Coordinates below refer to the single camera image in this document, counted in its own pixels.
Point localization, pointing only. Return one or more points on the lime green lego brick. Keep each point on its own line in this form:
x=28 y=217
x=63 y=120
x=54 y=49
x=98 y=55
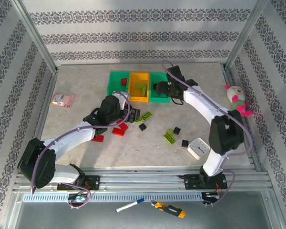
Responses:
x=169 y=137
x=140 y=86
x=138 y=121
x=144 y=91
x=146 y=115

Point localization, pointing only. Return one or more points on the red stepped lego brick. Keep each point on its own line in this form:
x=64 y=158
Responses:
x=99 y=138

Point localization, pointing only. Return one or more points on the small red lego brick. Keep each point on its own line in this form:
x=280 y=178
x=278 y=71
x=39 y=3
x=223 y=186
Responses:
x=123 y=82

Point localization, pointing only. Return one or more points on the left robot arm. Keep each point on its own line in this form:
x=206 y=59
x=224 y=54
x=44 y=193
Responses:
x=69 y=140

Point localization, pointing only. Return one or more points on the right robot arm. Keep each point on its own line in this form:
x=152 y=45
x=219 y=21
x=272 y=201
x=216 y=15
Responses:
x=205 y=105

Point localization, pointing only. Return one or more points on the green plastic bin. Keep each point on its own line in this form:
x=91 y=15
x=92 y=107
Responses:
x=157 y=100
x=110 y=94

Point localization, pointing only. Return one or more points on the yellow plastic bin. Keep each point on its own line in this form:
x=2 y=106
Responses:
x=138 y=99

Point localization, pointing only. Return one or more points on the pink card packet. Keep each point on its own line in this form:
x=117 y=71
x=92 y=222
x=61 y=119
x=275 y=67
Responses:
x=66 y=101

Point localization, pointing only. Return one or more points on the white square alarm clock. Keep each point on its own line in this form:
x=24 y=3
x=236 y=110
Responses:
x=196 y=148

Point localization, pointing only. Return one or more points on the white pink plush toy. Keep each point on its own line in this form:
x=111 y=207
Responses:
x=236 y=94

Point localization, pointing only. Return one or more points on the white blue marker pen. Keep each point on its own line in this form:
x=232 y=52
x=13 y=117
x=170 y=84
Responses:
x=128 y=205

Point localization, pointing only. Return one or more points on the small circuit board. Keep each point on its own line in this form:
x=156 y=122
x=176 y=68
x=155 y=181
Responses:
x=212 y=195
x=77 y=197

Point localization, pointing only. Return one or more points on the yellow black utility knife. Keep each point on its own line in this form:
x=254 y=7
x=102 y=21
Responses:
x=169 y=210

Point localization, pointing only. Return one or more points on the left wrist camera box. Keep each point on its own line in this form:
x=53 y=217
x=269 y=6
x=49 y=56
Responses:
x=122 y=96

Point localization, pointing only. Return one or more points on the aluminium side rail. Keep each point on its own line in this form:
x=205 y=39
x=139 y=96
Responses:
x=229 y=78
x=44 y=107

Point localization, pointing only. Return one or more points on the aluminium mounting rail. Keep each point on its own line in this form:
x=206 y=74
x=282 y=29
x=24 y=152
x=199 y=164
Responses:
x=138 y=179

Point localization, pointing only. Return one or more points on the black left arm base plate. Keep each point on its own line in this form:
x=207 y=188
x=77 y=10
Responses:
x=95 y=182

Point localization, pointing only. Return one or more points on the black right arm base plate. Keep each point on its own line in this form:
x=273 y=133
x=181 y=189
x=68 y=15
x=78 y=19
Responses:
x=190 y=182

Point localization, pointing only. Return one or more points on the aluminium frame post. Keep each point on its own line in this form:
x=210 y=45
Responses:
x=34 y=35
x=244 y=35

